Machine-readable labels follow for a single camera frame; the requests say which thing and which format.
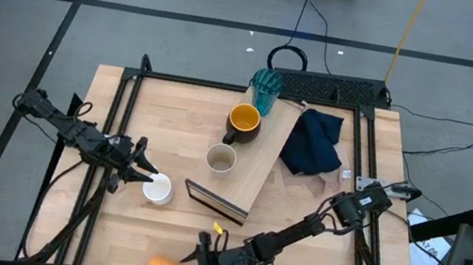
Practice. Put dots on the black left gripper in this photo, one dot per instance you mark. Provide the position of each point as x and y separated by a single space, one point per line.
119 154

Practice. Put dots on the white mug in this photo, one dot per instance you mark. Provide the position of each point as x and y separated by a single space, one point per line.
158 191

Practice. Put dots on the beige cup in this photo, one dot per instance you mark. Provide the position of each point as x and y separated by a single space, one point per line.
221 161

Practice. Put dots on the dark brown mug yellow inside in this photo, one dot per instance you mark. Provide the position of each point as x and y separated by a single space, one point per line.
243 119

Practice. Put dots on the teal glass tumbler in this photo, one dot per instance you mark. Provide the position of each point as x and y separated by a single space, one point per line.
265 89

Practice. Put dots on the navy blue cloth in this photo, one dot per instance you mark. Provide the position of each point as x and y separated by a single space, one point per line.
311 144

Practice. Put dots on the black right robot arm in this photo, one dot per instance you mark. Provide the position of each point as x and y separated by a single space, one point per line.
291 236

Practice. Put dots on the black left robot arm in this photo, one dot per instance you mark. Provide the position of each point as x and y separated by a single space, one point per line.
74 135

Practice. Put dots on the yellow tag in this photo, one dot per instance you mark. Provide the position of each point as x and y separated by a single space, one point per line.
218 228

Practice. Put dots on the silver mounting plate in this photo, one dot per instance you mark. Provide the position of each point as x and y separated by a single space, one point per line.
366 184

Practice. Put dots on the black perforated computer case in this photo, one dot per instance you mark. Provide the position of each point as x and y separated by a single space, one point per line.
329 87

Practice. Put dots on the white paper sheet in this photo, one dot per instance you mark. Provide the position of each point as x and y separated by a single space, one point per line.
427 262

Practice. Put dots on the black desk leg bar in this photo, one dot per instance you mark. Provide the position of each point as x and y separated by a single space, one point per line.
445 225

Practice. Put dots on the wooden shelf with black frame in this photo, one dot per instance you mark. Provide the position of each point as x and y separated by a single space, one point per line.
254 173

